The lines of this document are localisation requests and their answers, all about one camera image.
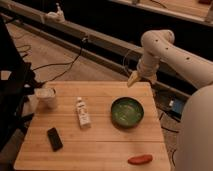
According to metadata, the white cup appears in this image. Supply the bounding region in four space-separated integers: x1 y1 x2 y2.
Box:
35 88 57 108

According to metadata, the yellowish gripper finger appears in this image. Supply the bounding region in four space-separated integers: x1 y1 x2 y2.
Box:
127 71 141 87

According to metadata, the black phone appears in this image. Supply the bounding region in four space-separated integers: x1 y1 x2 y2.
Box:
47 128 63 151

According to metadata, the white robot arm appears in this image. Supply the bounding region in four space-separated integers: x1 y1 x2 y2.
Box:
127 30 213 171

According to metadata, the white object on rail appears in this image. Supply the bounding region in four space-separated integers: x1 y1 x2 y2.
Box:
45 3 65 22

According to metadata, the white plastic bottle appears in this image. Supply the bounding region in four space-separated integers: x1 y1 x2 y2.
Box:
76 97 91 129

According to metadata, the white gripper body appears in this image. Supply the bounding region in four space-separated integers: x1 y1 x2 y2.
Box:
137 57 159 84

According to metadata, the blue box on floor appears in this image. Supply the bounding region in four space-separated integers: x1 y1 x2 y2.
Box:
169 99 184 116

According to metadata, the black floor cable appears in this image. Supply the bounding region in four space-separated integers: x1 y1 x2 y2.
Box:
14 36 88 83

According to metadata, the green bowl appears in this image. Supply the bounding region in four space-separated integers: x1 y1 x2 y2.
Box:
111 97 144 128

